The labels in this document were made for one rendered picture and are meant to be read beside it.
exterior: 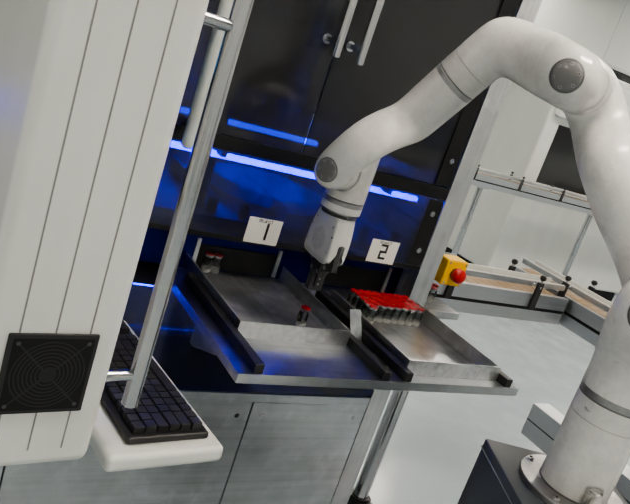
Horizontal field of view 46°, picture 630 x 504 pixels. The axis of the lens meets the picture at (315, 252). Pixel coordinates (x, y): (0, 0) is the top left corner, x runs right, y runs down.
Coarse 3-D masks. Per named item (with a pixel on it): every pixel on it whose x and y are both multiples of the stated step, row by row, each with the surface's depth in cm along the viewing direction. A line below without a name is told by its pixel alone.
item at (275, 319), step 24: (192, 264) 164; (216, 288) 163; (240, 288) 167; (264, 288) 173; (288, 288) 178; (240, 312) 154; (264, 312) 158; (288, 312) 163; (312, 312) 168; (264, 336) 145; (288, 336) 148; (312, 336) 150; (336, 336) 153
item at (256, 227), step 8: (248, 224) 163; (256, 224) 164; (264, 224) 165; (272, 224) 166; (280, 224) 167; (248, 232) 164; (256, 232) 165; (264, 232) 166; (272, 232) 167; (248, 240) 165; (256, 240) 166; (264, 240) 167; (272, 240) 168
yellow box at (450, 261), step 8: (448, 256) 198; (456, 256) 201; (440, 264) 197; (448, 264) 195; (456, 264) 196; (464, 264) 198; (440, 272) 197; (448, 272) 196; (440, 280) 196; (448, 280) 197
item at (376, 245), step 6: (372, 240) 181; (378, 240) 182; (384, 240) 183; (372, 246) 182; (378, 246) 182; (390, 246) 184; (396, 246) 185; (372, 252) 182; (378, 252) 183; (390, 252) 185; (396, 252) 186; (366, 258) 182; (372, 258) 183; (384, 258) 185; (390, 258) 186; (390, 264) 186
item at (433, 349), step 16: (432, 320) 184; (384, 336) 158; (400, 336) 171; (416, 336) 175; (432, 336) 179; (448, 336) 178; (400, 352) 153; (416, 352) 165; (432, 352) 168; (448, 352) 172; (464, 352) 173; (480, 352) 169; (416, 368) 151; (432, 368) 154; (448, 368) 156; (464, 368) 158; (480, 368) 160; (496, 368) 163
